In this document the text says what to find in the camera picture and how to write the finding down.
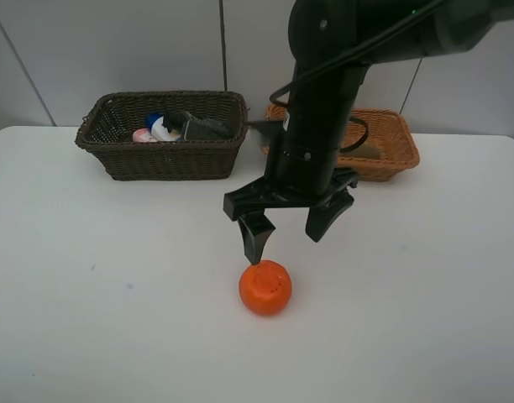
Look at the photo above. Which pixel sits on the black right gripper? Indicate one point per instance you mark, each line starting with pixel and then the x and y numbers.
pixel 247 205

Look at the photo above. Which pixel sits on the orange fruit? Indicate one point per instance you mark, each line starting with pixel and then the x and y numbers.
pixel 265 288

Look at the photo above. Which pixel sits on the dark green black-capped bottle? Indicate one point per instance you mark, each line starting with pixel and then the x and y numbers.
pixel 188 127

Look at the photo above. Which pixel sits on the white blue-capped shampoo bottle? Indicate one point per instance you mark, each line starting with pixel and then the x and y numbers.
pixel 161 131

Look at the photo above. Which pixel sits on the pink white-capped bottle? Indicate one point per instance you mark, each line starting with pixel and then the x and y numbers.
pixel 143 135

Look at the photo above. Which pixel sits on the brown kiwi fruit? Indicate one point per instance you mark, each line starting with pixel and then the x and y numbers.
pixel 366 151

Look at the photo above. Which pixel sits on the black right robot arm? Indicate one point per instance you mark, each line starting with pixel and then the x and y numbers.
pixel 334 43

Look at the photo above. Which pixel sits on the orange wicker basket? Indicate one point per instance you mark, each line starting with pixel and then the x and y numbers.
pixel 389 133

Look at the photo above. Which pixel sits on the dark brown wicker basket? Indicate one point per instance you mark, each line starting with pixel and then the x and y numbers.
pixel 106 132

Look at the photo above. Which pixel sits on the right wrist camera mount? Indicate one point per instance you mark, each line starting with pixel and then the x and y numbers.
pixel 267 130

